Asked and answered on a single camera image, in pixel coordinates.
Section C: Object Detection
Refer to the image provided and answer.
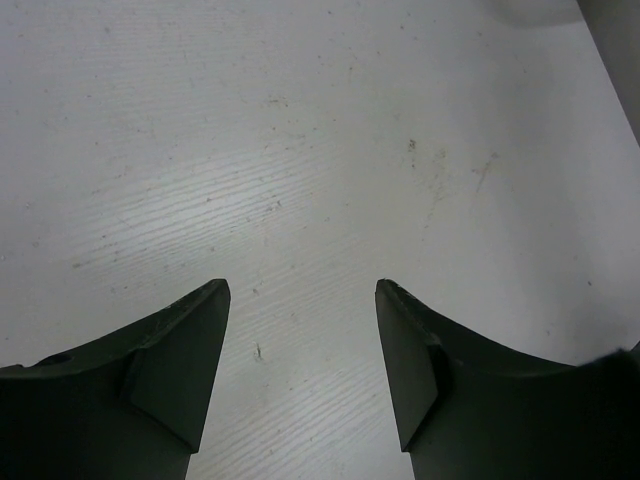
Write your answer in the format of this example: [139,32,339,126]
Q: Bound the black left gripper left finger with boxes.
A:
[1,279,230,479]

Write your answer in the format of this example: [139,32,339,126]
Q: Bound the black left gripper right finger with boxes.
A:
[375,279,639,479]

